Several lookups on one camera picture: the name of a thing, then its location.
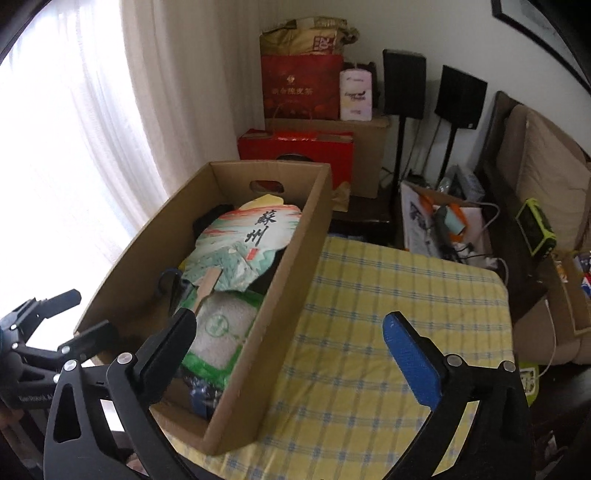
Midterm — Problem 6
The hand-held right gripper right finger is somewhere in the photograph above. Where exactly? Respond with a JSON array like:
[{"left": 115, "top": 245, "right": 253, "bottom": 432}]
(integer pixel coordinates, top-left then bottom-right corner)
[{"left": 382, "top": 311, "right": 536, "bottom": 480}]

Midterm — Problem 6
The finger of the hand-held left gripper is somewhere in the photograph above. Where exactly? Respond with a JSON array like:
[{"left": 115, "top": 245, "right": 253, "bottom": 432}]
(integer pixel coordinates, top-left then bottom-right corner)
[
  {"left": 16, "top": 289, "right": 83, "bottom": 326},
  {"left": 55, "top": 322, "right": 121, "bottom": 365}
]

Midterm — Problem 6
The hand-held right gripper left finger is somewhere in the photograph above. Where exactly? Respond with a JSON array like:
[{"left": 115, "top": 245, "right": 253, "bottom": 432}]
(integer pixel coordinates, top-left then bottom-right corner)
[{"left": 44, "top": 307, "right": 199, "bottom": 480}]

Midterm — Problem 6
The green wet wipes pack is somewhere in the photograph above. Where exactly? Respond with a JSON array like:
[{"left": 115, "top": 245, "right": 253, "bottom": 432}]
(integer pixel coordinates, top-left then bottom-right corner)
[{"left": 180, "top": 291, "right": 264, "bottom": 386}]

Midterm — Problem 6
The brown cardboard box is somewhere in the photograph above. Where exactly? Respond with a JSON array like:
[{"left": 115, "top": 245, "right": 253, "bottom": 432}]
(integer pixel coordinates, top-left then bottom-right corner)
[{"left": 74, "top": 160, "right": 334, "bottom": 457}]

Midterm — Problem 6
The printed paper hand fan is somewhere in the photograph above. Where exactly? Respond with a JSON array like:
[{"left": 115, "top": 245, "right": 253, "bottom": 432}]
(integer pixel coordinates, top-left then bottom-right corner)
[{"left": 182, "top": 194, "right": 303, "bottom": 324}]

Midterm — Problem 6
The black plastic object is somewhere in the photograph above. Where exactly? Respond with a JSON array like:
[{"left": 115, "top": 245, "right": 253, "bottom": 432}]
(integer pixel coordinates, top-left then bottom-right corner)
[{"left": 191, "top": 203, "right": 241, "bottom": 236}]

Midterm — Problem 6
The dark blue patterned packet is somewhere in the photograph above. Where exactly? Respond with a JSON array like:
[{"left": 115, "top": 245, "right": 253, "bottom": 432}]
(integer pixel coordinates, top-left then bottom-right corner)
[{"left": 182, "top": 374, "right": 222, "bottom": 418}]

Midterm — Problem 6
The yellow checked tablecloth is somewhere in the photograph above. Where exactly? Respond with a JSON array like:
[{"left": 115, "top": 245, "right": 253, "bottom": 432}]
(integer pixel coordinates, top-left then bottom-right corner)
[{"left": 178, "top": 233, "right": 515, "bottom": 480}]

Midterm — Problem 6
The green yellow packet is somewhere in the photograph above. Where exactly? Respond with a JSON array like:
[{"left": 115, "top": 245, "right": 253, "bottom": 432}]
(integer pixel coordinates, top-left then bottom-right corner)
[{"left": 519, "top": 364, "right": 540, "bottom": 407}]

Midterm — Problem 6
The brown sofa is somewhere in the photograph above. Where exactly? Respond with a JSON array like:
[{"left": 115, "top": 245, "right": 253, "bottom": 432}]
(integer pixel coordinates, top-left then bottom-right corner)
[{"left": 475, "top": 91, "right": 591, "bottom": 367}]

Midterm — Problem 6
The white paper bag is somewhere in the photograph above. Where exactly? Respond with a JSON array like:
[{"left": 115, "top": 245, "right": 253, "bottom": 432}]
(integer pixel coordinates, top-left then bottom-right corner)
[{"left": 399, "top": 180, "right": 483, "bottom": 259}]

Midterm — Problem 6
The orange teal gadget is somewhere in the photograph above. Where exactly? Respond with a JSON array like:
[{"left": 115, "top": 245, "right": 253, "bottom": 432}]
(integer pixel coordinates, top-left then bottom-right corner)
[{"left": 418, "top": 194, "right": 467, "bottom": 241}]

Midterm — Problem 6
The shallow cardboard snack box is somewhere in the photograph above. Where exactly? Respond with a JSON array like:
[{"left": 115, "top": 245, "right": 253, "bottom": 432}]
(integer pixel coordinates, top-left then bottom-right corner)
[{"left": 549, "top": 251, "right": 591, "bottom": 337}]

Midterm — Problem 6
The brown paper bag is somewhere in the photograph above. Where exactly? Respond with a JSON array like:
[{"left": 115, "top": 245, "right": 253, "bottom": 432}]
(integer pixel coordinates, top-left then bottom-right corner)
[{"left": 331, "top": 181, "right": 352, "bottom": 214}]

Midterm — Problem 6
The green black radio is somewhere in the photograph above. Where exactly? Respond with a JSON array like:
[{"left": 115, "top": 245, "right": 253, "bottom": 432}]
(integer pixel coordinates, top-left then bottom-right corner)
[{"left": 515, "top": 198, "right": 558, "bottom": 256}]

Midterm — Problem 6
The black speaker stand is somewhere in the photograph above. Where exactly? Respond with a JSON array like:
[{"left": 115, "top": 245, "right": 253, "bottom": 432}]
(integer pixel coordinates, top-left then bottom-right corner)
[
  {"left": 438, "top": 128, "right": 458, "bottom": 185},
  {"left": 390, "top": 117, "right": 407, "bottom": 245}
]

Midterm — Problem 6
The grey white box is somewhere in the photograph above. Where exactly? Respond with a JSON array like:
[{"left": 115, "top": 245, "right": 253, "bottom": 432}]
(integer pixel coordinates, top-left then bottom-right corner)
[{"left": 445, "top": 166, "right": 485, "bottom": 201}]

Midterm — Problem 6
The white sheer curtain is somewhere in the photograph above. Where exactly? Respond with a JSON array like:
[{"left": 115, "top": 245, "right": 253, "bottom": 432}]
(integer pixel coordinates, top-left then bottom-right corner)
[{"left": 0, "top": 0, "right": 266, "bottom": 296}]

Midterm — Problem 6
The pile of snack packets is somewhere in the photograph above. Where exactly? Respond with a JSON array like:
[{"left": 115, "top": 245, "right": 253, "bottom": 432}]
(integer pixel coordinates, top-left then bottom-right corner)
[{"left": 556, "top": 251, "right": 591, "bottom": 296}]

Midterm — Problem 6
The large closed cardboard box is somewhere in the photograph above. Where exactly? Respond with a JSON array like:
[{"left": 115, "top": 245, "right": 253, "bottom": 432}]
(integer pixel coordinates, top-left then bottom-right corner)
[{"left": 264, "top": 115, "right": 391, "bottom": 199}]

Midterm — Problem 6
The red gift box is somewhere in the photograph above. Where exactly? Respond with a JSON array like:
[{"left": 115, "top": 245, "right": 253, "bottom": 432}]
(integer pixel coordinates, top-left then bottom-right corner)
[{"left": 238, "top": 129, "right": 355, "bottom": 190}]

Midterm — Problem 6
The large tan cushion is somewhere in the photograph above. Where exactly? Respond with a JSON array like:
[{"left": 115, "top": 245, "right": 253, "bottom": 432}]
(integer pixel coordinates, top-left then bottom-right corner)
[{"left": 515, "top": 107, "right": 591, "bottom": 232}]

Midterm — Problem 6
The black speaker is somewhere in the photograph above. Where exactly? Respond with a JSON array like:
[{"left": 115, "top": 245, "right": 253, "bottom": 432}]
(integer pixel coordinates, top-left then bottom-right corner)
[
  {"left": 435, "top": 65, "right": 488, "bottom": 131},
  {"left": 382, "top": 49, "right": 427, "bottom": 119}
]

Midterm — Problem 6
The pink white tissue pack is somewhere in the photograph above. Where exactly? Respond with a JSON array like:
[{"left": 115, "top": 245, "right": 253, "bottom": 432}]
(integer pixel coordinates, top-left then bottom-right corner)
[{"left": 339, "top": 65, "right": 375, "bottom": 121}]

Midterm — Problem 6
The red gift bag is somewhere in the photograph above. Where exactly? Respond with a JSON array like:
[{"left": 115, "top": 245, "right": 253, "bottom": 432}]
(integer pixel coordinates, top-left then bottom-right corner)
[{"left": 261, "top": 54, "right": 345, "bottom": 121}]

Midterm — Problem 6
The gold paper bag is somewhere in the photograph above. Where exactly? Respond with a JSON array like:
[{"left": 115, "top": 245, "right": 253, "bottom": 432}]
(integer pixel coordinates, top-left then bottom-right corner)
[{"left": 259, "top": 17, "right": 360, "bottom": 58}]

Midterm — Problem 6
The white cable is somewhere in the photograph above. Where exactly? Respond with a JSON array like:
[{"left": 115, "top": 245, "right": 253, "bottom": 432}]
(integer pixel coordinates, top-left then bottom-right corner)
[{"left": 538, "top": 298, "right": 557, "bottom": 377}]

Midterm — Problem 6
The framed wall painting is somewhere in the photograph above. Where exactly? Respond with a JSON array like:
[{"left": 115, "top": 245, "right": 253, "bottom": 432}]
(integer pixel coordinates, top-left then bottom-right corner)
[{"left": 490, "top": 0, "right": 591, "bottom": 93}]

